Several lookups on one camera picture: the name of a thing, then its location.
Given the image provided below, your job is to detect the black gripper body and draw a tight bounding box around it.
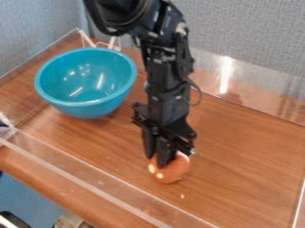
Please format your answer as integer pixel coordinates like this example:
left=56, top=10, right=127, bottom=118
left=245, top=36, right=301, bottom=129
left=134, top=88, right=197, bottom=156

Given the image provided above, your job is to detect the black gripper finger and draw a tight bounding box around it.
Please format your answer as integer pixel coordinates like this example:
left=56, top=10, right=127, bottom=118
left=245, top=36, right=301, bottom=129
left=156, top=137, right=177, bottom=168
left=142, top=127, right=158, bottom=159

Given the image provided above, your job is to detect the brown toy mushroom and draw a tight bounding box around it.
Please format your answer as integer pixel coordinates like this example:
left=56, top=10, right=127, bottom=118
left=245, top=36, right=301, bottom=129
left=147, top=152, right=191, bottom=183

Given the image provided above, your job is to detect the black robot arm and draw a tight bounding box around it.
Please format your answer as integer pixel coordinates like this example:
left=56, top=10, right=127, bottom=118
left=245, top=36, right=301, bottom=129
left=83, top=0, right=197, bottom=168

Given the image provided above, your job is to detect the blue plastic bowl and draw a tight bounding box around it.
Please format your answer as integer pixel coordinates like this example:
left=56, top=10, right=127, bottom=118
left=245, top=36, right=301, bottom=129
left=35, top=48, right=136, bottom=119

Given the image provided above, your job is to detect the clear acrylic barrier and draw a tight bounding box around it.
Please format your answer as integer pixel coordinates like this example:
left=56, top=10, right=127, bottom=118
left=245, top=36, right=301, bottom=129
left=0, top=30, right=305, bottom=228

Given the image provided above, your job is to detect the black cable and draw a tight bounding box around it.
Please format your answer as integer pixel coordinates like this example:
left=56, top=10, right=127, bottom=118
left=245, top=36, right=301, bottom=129
left=174, top=77, right=202, bottom=107

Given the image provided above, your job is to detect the clear acrylic corner bracket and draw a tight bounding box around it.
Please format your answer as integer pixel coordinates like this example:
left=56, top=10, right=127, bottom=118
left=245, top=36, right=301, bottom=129
left=75, top=28, right=123, bottom=52

